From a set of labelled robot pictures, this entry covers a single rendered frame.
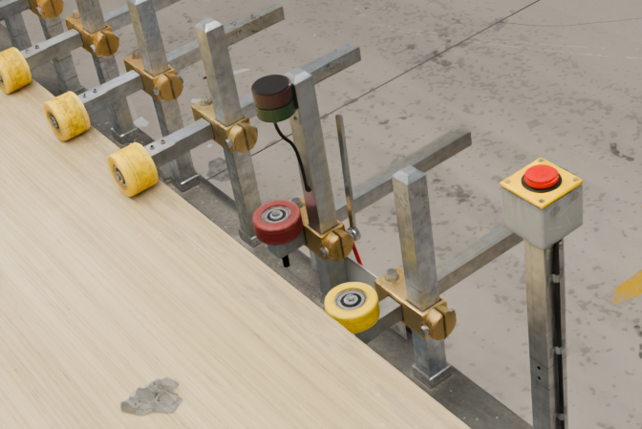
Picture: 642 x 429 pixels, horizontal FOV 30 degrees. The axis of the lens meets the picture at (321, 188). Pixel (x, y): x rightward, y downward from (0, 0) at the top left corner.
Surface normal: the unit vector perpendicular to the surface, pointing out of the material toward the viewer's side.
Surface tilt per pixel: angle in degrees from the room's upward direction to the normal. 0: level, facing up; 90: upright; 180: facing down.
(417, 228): 90
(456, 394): 0
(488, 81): 0
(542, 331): 90
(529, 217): 90
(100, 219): 0
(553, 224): 90
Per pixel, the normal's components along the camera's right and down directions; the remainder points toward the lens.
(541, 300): -0.79, 0.45
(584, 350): -0.14, -0.79
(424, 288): 0.60, 0.41
